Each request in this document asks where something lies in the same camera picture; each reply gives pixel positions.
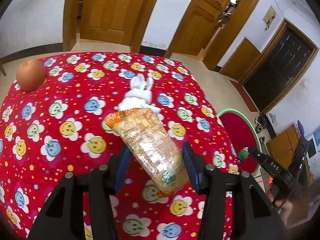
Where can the narrow wooden door panel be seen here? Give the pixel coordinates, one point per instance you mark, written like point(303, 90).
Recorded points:
point(240, 60)

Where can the person's right forearm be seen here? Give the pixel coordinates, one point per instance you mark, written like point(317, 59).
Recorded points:
point(302, 212)

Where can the red round stool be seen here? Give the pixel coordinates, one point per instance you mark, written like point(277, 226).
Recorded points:
point(237, 127)

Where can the wooden panel door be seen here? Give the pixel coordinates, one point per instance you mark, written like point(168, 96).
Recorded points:
point(200, 22)
point(110, 12)

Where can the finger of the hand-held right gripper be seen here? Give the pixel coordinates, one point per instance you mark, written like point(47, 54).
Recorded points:
point(265, 162)

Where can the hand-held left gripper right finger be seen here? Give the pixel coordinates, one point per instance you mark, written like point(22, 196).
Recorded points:
point(191, 170)

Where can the white plush rabbit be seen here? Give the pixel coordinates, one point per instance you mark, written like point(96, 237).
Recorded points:
point(140, 97)

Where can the beige wall electrical panel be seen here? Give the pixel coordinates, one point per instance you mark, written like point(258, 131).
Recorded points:
point(269, 15)

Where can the dark door with wooden frame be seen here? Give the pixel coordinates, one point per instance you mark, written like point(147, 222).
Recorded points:
point(280, 67)

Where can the red smiley flower tablecloth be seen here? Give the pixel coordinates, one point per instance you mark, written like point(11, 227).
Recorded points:
point(62, 105)

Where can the reddish round apple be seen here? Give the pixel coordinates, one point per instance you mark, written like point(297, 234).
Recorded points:
point(30, 75)

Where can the wooden door frame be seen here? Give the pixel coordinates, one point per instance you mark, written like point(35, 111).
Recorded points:
point(71, 17)
point(232, 35)

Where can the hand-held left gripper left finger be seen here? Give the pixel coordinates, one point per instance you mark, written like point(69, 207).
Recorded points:
point(122, 172)

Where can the person's right hand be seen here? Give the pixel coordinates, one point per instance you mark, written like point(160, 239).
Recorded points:
point(285, 212)

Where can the clear orange snack bag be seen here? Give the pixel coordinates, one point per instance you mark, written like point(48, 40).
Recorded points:
point(150, 150)

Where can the wooden cabinet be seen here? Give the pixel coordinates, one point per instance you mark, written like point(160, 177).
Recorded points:
point(282, 140)

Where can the red floor mat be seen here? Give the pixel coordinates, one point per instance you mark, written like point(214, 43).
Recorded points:
point(246, 97)

